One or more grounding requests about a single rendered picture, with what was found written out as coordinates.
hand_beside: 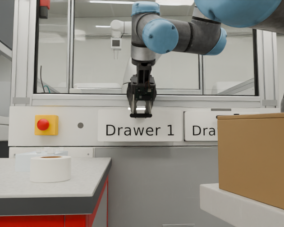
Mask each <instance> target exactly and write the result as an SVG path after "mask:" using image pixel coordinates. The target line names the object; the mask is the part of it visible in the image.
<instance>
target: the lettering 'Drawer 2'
mask: <svg viewBox="0 0 284 227"><path fill-rule="evenodd" d="M194 127H199V126H193V136H196V135H200V133H201V128H200V127H199V129H200V132H199V133H198V134H194ZM205 129H208V128H203V135H205ZM209 129H213V131H209V135H210V136H212V135H214V136H215V129H214V128H209ZM210 132H214V134H212V135H211V134H210Z"/></svg>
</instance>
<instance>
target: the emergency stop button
mask: <svg viewBox="0 0 284 227"><path fill-rule="evenodd" d="M49 125H50V124H49V122H48V120H46V119H40V120H39V121H38V122H37V128H38V129H39V130H41V131H45V130H47V129H48V128H49Z"/></svg>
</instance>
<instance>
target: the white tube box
mask: <svg viewBox="0 0 284 227"><path fill-rule="evenodd" d="M37 156H68V151H64V152H60V153H59V151H55V154H47V153H45V152H44V151H42V152H41V154H37V153H36V151H33V152H27V153H21V154H16V155H15V172H30V162H31V157H37Z"/></svg>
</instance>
